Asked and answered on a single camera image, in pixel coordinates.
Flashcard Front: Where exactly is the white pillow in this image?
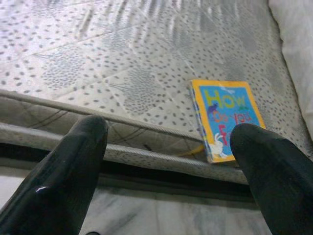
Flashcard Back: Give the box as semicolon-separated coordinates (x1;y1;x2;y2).
267;0;313;128

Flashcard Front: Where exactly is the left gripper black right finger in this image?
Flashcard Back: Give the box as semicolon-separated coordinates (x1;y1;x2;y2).
229;123;313;235

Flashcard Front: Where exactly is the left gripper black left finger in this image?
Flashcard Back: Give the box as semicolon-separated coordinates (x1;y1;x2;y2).
0;115;110;235

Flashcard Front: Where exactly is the blue yellow children's book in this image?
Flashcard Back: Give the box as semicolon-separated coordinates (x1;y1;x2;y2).
187;78;267;165

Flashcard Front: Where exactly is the dark bed base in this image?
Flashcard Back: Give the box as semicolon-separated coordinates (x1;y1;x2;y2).
0;142;256;205

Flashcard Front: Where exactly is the grey quilted mattress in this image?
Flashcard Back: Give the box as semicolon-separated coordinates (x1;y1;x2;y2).
0;0;313;188

